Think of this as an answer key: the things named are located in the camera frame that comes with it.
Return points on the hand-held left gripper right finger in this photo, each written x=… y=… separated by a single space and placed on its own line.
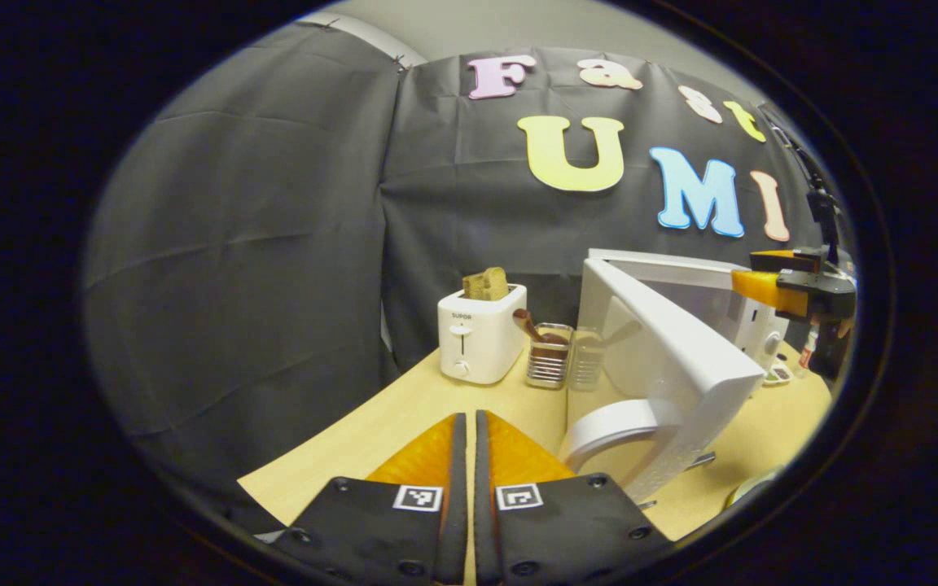
x=567 y=529

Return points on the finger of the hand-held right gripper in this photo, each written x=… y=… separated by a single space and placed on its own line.
x=811 y=297
x=795 y=260

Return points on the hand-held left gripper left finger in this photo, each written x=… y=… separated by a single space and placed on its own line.
x=363 y=529

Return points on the white microwave oven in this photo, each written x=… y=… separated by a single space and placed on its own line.
x=681 y=358

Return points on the divided white dish of beans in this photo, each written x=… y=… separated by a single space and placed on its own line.
x=778 y=374

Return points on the cream plastic tray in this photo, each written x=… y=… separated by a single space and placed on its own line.
x=750 y=488

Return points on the white toaster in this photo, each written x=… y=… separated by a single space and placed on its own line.
x=477 y=342

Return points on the brown toast slice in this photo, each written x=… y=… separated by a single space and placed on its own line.
x=485 y=285

